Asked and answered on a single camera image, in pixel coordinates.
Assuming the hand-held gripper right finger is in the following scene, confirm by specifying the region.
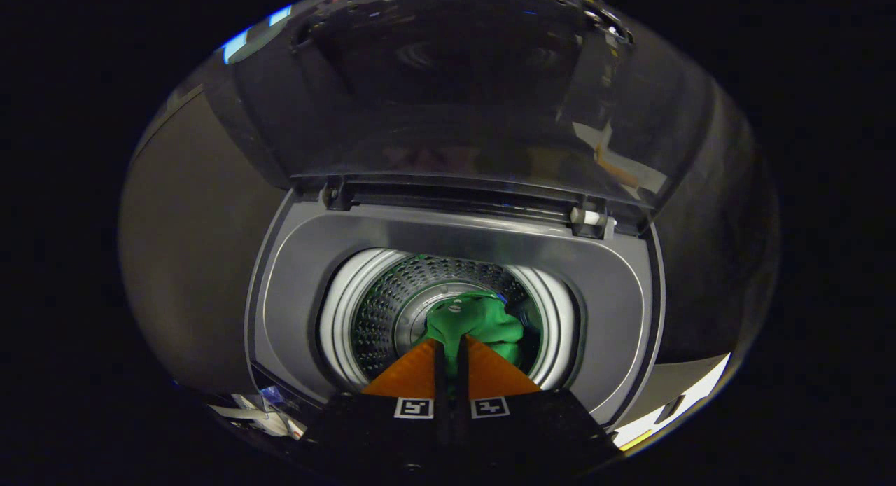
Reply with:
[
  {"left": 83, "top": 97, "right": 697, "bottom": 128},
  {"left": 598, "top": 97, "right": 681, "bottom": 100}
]
[{"left": 451, "top": 335, "right": 620, "bottom": 473}]

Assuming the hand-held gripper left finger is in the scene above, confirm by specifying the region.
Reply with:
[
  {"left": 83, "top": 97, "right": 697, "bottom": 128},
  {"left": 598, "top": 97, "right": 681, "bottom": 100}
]
[{"left": 301, "top": 339, "right": 449, "bottom": 473}]

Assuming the green polo shirt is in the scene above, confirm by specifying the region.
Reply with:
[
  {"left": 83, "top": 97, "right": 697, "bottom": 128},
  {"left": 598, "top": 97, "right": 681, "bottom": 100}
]
[{"left": 423, "top": 292, "right": 526, "bottom": 375}]

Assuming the grey washing machine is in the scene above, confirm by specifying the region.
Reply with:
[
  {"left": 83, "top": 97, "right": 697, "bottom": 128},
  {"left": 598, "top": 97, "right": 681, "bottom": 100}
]
[{"left": 244, "top": 188, "right": 666, "bottom": 431}]

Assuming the dark washing machine lid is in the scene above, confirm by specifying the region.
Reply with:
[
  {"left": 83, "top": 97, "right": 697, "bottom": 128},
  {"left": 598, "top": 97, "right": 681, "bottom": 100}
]
[{"left": 224, "top": 0, "right": 676, "bottom": 235}]

